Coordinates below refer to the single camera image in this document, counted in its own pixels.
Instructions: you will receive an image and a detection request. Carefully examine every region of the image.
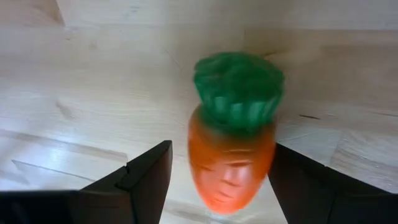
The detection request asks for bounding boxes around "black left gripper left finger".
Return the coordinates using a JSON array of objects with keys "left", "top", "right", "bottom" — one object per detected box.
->
[{"left": 80, "top": 139, "right": 174, "bottom": 224}]

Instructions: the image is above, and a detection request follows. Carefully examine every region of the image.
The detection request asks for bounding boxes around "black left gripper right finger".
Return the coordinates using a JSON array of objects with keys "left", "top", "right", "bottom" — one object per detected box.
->
[{"left": 267, "top": 142, "right": 396, "bottom": 224}]

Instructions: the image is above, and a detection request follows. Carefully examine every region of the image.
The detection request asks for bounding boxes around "orange toy carrot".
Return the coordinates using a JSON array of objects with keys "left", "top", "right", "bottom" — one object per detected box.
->
[{"left": 187, "top": 51, "right": 285, "bottom": 215}]

